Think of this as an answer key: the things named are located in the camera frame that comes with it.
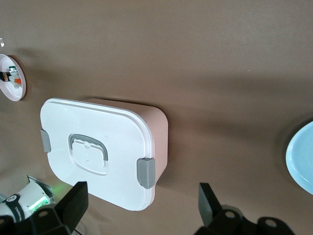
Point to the red and white switch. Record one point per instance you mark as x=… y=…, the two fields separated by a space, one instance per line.
x=16 y=83

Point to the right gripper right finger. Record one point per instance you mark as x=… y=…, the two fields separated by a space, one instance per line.
x=210 y=208

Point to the light blue plate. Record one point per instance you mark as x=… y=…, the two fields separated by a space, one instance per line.
x=303 y=159

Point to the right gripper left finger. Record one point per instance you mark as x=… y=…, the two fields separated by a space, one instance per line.
x=73 y=203

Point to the white lidded lunch box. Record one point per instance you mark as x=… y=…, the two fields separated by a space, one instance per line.
x=97 y=122

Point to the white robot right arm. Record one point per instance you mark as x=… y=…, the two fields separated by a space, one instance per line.
x=31 y=193

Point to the pale pink plate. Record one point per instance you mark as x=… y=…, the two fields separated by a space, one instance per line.
x=12 y=94

